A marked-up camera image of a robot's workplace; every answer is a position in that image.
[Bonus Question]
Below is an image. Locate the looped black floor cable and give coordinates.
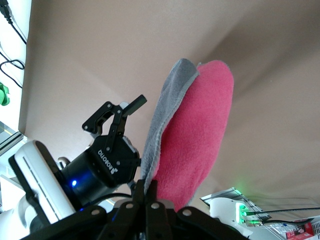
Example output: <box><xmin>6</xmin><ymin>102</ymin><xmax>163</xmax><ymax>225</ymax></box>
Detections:
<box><xmin>0</xmin><ymin>51</ymin><xmax>26</xmax><ymax>89</ymax></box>

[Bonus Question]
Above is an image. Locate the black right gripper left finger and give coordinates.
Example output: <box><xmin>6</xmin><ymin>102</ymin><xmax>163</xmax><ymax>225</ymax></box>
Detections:
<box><xmin>29</xmin><ymin>179</ymin><xmax>147</xmax><ymax>240</ymax></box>

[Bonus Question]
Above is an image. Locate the black base cable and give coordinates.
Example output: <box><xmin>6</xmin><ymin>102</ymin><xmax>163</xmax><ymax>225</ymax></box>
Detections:
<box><xmin>246</xmin><ymin>206</ymin><xmax>320</xmax><ymax>221</ymax></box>

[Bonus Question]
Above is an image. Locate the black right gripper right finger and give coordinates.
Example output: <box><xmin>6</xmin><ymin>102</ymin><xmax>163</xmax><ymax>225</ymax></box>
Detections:
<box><xmin>144</xmin><ymin>179</ymin><xmax>253</xmax><ymax>240</ymax></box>

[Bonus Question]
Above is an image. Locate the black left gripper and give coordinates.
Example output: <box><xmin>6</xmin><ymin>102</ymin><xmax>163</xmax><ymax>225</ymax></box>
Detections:
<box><xmin>61</xmin><ymin>94</ymin><xmax>148</xmax><ymax>209</ymax></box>

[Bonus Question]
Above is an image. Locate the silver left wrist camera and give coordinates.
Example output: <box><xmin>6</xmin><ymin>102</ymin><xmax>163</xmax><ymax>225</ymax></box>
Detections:
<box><xmin>8</xmin><ymin>139</ymin><xmax>77</xmax><ymax>225</ymax></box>

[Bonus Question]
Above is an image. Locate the red printed box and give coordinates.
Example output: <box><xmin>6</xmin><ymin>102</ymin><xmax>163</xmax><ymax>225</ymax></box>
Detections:
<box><xmin>285</xmin><ymin>220</ymin><xmax>315</xmax><ymax>239</ymax></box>

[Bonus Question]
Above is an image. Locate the green cloth object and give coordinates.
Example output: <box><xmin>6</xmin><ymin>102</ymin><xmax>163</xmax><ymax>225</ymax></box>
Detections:
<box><xmin>0</xmin><ymin>81</ymin><xmax>12</xmax><ymax>107</ymax></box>

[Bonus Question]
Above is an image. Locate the aluminium frame rail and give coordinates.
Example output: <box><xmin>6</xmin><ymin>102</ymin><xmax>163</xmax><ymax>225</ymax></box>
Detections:
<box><xmin>0</xmin><ymin>119</ymin><xmax>26</xmax><ymax>154</ymax></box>

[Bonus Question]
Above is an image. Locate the red and grey towel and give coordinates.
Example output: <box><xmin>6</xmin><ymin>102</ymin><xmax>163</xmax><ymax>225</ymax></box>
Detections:
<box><xmin>139</xmin><ymin>57</ymin><xmax>236</xmax><ymax>213</ymax></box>

